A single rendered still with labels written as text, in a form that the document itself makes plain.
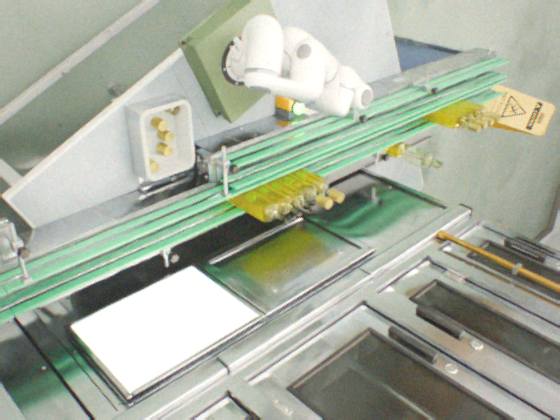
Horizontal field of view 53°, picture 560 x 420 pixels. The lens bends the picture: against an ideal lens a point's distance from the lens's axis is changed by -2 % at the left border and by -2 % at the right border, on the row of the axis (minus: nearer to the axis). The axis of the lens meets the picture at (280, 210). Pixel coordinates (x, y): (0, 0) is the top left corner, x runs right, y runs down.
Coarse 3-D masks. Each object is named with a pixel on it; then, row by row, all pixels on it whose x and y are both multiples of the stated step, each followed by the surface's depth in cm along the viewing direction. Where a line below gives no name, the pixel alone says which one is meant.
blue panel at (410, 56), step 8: (400, 48) 296; (408, 48) 296; (416, 48) 296; (424, 48) 296; (400, 56) 283; (408, 56) 283; (416, 56) 283; (424, 56) 283; (432, 56) 283; (440, 56) 283; (400, 64) 271; (408, 64) 271; (416, 64) 271; (424, 64) 271
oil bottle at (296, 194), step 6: (276, 180) 191; (282, 180) 191; (276, 186) 187; (282, 186) 187; (288, 186) 187; (294, 186) 187; (288, 192) 183; (294, 192) 183; (300, 192) 184; (294, 198) 182; (300, 198) 183; (294, 204) 183
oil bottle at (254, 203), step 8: (248, 192) 184; (256, 192) 184; (232, 200) 187; (240, 200) 183; (248, 200) 180; (256, 200) 179; (264, 200) 179; (272, 200) 179; (240, 208) 185; (248, 208) 181; (256, 208) 178; (264, 208) 176; (272, 208) 176; (256, 216) 180; (264, 216) 177
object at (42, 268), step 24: (408, 120) 233; (288, 168) 195; (216, 192) 181; (240, 192) 181; (144, 216) 168; (168, 216) 168; (96, 240) 157; (120, 240) 157; (48, 264) 148; (72, 264) 148; (0, 288) 138
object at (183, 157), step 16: (144, 112) 161; (160, 112) 172; (144, 128) 162; (176, 128) 178; (144, 144) 164; (176, 144) 181; (192, 144) 176; (160, 160) 179; (176, 160) 181; (192, 160) 179; (160, 176) 173
